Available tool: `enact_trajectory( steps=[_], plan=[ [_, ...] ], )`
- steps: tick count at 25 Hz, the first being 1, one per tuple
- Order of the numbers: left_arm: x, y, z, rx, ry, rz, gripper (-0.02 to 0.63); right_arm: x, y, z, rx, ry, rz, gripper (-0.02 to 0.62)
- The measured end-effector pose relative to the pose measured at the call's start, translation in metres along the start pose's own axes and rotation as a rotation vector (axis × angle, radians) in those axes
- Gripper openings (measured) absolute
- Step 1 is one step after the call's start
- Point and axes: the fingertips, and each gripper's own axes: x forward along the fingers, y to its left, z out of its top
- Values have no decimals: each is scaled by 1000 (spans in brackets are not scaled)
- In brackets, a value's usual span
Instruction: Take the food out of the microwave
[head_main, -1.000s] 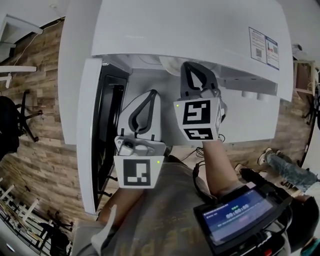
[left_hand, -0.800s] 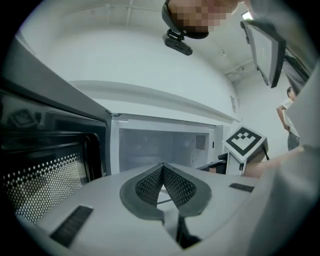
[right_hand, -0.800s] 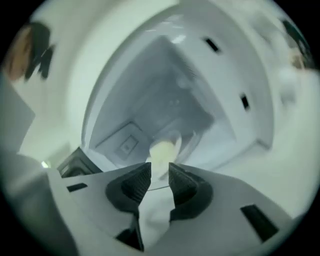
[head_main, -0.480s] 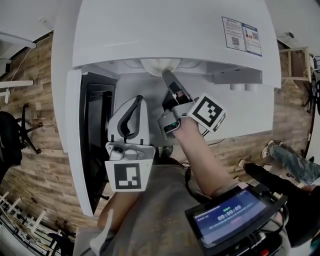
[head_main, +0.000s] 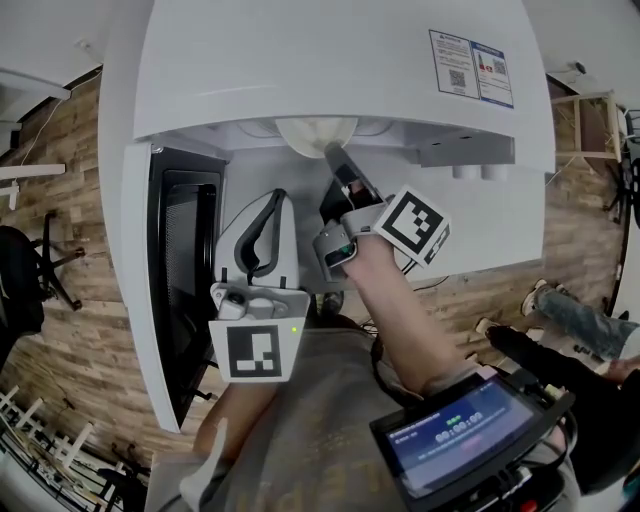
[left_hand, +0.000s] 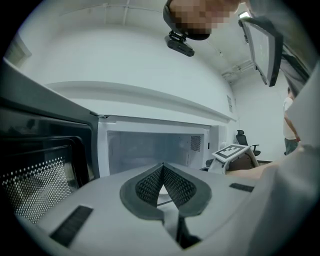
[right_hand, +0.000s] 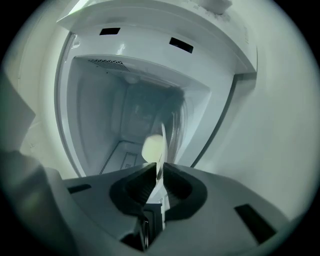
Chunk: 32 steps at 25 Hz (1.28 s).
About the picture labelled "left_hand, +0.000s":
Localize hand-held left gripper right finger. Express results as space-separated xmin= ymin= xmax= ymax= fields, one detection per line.
xmin=163 ymin=162 xmax=258 ymax=256

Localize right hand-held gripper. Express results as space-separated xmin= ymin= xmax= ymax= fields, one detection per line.
xmin=207 ymin=143 xmax=260 ymax=176

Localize white ceiling pipes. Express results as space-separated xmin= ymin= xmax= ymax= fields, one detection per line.
xmin=221 ymin=61 xmax=256 ymax=81

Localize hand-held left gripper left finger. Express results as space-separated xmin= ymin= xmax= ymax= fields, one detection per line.
xmin=34 ymin=162 xmax=182 ymax=256

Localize person's head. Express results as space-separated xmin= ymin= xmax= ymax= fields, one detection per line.
xmin=162 ymin=0 xmax=241 ymax=41

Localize white microwave oven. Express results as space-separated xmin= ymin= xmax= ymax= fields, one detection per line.
xmin=0 ymin=56 xmax=227 ymax=226

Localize black head-mounted camera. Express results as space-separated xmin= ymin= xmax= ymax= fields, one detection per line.
xmin=164 ymin=30 xmax=195 ymax=58

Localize black office chair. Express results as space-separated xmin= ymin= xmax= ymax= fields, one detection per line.
xmin=236 ymin=129 xmax=261 ymax=157

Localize black tablet screen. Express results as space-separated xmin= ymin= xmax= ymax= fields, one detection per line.
xmin=238 ymin=16 xmax=284 ymax=88

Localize person's right forearm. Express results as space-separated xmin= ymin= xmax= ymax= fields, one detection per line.
xmin=226 ymin=161 xmax=275 ymax=180

